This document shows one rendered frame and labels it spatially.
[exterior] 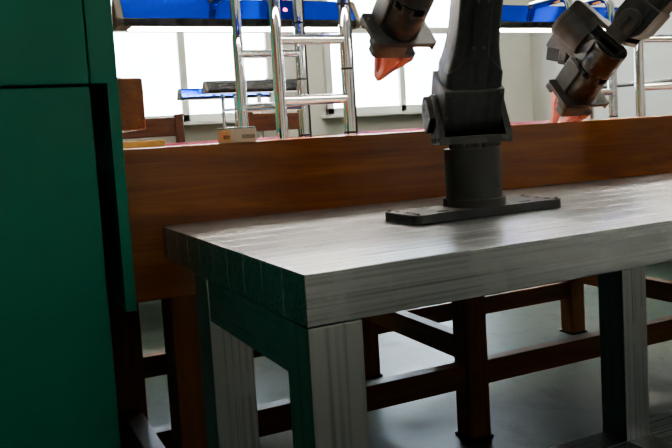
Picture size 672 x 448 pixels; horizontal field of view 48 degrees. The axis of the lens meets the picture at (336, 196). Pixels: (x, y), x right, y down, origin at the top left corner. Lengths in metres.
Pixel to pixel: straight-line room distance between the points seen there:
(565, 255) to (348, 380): 0.23
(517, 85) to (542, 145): 6.92
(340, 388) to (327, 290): 0.07
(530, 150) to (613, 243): 0.49
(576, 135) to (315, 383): 0.79
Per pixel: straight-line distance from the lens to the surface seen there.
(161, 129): 3.74
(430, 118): 0.85
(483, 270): 0.63
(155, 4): 1.87
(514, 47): 8.14
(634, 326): 1.14
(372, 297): 0.57
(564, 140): 1.24
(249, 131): 1.00
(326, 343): 0.56
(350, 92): 1.57
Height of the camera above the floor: 0.77
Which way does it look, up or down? 5 degrees down
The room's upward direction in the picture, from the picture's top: 3 degrees counter-clockwise
